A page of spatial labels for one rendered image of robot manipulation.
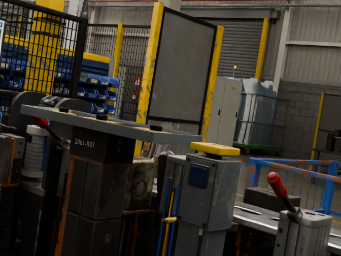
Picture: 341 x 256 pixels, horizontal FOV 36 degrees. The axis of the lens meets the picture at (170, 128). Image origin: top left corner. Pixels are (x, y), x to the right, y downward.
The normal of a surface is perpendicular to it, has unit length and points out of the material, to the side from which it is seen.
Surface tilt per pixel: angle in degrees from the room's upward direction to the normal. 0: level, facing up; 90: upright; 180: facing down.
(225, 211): 90
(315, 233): 90
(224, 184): 90
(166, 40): 91
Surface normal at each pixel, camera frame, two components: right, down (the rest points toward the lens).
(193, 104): 0.77, 0.17
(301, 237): -0.62, -0.05
